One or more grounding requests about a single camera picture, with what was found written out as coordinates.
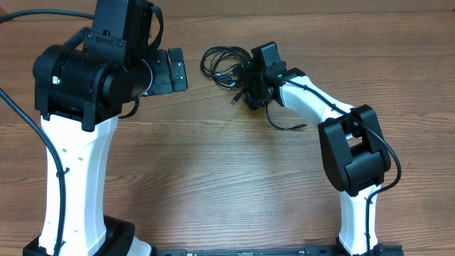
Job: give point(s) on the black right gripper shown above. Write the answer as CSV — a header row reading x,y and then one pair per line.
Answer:
x,y
248,72

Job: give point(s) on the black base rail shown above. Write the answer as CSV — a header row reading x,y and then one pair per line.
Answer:
x,y
310,250

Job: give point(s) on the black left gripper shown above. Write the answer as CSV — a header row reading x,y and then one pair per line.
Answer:
x,y
163,82

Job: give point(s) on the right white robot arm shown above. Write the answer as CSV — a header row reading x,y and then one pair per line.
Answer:
x,y
354,154

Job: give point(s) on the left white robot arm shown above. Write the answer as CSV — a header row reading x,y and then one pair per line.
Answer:
x,y
81,87

